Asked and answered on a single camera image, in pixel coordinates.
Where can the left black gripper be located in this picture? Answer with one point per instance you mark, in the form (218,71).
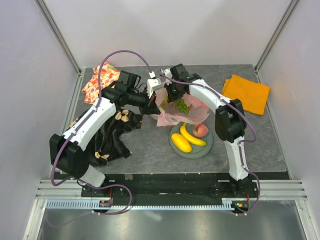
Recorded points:
(152,108)

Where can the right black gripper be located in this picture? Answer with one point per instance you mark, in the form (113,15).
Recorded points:
(172,96)

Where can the green fake pear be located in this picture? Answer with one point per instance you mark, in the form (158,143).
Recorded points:
(163,106)

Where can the pink plastic bag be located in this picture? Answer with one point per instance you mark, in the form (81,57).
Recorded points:
(198,111)

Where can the yellow fake banana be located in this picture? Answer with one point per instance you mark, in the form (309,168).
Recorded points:
(193,140)

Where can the yellow fake mango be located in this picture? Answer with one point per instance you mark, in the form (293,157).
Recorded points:
(181,143)

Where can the fake peach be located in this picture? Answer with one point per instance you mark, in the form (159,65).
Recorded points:
(200,130)

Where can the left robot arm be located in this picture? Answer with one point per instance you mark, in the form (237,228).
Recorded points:
(68,151)

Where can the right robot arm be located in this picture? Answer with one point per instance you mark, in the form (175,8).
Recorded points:
(229,124)

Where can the green fake grapes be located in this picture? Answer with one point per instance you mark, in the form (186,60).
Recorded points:
(182,106)

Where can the orange floral cloth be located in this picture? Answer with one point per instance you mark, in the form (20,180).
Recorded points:
(108,75)

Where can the black floral cloth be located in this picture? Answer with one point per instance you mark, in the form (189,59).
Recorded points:
(106,145)

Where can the grey-green round plate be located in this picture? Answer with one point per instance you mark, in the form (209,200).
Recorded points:
(197,151)

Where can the orange folded cloth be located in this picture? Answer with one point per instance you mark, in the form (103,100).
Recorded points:
(252,95)

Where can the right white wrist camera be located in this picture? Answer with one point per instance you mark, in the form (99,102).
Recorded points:
(166,73)

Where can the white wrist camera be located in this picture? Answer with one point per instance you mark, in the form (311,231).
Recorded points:
(166,73)
(153,85)

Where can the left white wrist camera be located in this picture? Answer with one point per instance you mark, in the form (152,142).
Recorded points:
(153,85)

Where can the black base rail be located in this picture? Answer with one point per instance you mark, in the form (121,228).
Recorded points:
(215,185)

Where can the grey slotted cable duct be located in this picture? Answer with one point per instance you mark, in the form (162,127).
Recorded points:
(103,204)

